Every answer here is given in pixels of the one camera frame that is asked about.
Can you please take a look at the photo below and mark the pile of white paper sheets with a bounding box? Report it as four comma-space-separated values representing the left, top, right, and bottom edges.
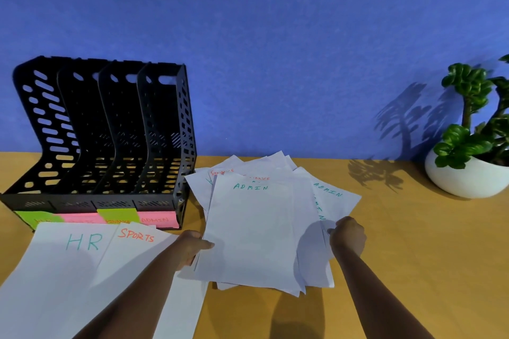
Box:
185, 151, 362, 298

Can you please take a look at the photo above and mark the small green sticky note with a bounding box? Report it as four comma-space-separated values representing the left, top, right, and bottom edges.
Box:
97, 208, 141, 225

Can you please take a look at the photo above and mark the person's right forearm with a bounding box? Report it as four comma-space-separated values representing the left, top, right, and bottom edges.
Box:
331, 247, 435, 339

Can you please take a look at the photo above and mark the pale pink sticky note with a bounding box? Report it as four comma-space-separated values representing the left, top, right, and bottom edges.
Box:
60, 213, 100, 225

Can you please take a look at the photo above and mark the white round plant pot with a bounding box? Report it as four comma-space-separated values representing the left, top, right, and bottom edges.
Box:
424, 148, 509, 199

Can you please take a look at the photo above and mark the green leafy plant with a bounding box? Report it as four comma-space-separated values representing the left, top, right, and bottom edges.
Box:
433, 54, 509, 170

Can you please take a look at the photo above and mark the white sheet with orange lettering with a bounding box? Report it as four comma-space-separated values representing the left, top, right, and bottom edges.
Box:
38, 222, 210, 339

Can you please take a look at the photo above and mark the person's left forearm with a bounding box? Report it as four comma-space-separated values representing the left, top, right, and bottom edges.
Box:
73, 249, 178, 339

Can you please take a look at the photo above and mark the white sheet with blue lettering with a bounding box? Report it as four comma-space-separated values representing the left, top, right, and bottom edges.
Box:
0, 222, 120, 339

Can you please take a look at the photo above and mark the bright pink sticky note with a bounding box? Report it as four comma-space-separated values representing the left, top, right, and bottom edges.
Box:
137, 211, 180, 229

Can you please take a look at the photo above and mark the large green sticky note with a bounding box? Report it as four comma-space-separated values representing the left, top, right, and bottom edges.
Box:
14, 210, 65, 230

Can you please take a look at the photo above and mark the black plastic file rack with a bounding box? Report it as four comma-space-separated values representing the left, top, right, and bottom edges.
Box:
0, 56, 197, 230

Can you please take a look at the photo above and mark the person's left hand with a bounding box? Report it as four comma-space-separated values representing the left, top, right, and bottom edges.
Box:
169, 230, 216, 272

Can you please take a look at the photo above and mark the person's right hand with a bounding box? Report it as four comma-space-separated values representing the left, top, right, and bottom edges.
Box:
328, 216, 367, 260

